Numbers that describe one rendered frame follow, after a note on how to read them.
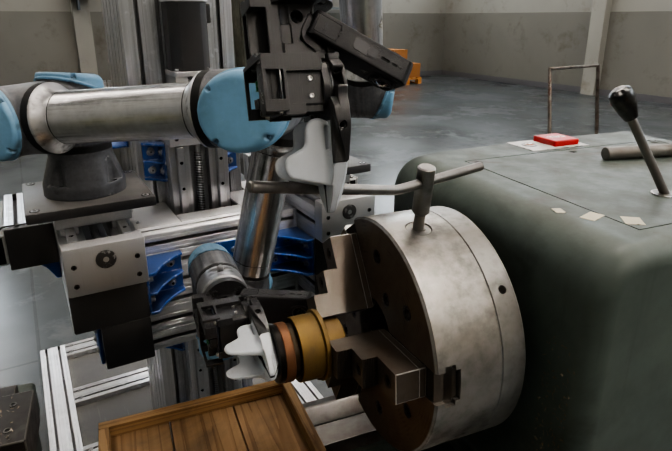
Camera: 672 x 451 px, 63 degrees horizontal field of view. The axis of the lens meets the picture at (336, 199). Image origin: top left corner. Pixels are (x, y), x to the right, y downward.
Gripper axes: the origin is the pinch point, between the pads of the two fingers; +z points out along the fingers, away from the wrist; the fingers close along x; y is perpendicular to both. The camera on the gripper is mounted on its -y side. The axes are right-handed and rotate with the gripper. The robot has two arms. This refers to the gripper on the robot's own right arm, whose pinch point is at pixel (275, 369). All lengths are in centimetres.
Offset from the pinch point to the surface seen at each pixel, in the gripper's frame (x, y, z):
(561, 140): 19, -63, -23
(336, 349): 2.3, -7.1, 2.1
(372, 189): 22.6, -11.0, 3.2
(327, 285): 6.8, -9.1, -5.8
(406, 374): 2.7, -12.3, 10.2
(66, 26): 25, 77, -1143
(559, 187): 17.4, -43.7, -2.3
